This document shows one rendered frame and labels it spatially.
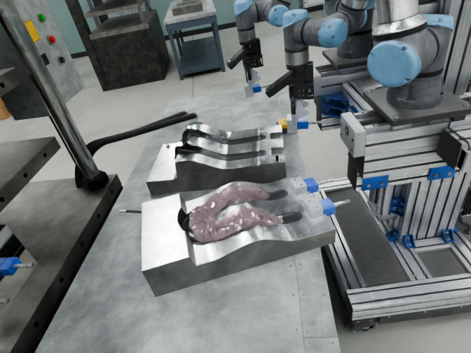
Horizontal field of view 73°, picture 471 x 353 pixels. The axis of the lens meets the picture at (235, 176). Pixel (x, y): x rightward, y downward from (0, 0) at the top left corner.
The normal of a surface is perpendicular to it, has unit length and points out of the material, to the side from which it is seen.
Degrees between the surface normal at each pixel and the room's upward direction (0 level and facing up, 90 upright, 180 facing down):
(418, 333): 0
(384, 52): 97
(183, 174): 90
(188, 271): 90
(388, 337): 0
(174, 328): 0
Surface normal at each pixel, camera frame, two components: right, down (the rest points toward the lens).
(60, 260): -0.15, -0.79
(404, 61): -0.67, 0.61
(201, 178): -0.06, 0.60
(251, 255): 0.23, 0.55
